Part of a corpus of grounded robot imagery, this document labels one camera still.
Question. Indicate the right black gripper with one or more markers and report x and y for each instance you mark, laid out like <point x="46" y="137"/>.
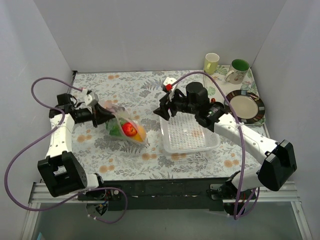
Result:
<point x="170" y="105"/>

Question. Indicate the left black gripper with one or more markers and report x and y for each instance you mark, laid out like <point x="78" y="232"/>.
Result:
<point x="94" y="116"/>

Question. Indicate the clear zip top bag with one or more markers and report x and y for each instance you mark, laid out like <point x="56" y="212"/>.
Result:
<point x="121" y="112"/>

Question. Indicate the white plastic basket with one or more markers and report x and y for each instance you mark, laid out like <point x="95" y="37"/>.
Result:
<point x="182" y="134"/>

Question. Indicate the orange fake fruit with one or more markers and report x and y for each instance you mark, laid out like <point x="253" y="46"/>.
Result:
<point x="141" y="134"/>

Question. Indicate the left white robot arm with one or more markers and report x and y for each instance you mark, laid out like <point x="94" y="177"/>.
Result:
<point x="61" y="171"/>

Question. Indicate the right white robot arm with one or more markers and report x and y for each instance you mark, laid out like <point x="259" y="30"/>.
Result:
<point x="277" y="159"/>

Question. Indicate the green fake lettuce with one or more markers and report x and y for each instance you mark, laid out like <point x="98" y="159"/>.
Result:
<point x="114" y="127"/>

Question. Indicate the floral table mat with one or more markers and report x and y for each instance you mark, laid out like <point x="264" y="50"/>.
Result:
<point x="116" y="159"/>

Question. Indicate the yellow green mug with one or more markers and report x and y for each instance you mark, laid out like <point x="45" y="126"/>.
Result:
<point x="211" y="63"/>

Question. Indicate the green interior floral mug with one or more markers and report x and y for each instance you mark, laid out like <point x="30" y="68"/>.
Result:
<point x="237" y="71"/>

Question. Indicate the striped rim ceramic plate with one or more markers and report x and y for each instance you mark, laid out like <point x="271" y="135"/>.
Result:
<point x="249" y="108"/>

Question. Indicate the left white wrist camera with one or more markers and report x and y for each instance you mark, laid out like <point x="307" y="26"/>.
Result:
<point x="91" y="99"/>

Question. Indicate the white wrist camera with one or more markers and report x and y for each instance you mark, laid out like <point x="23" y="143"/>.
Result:
<point x="168" y="85"/>
<point x="91" y="99"/>

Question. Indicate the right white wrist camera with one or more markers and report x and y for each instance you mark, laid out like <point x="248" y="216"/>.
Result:
<point x="168" y="85"/>

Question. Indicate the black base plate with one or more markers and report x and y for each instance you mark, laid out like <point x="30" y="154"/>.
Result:
<point x="176" y="194"/>

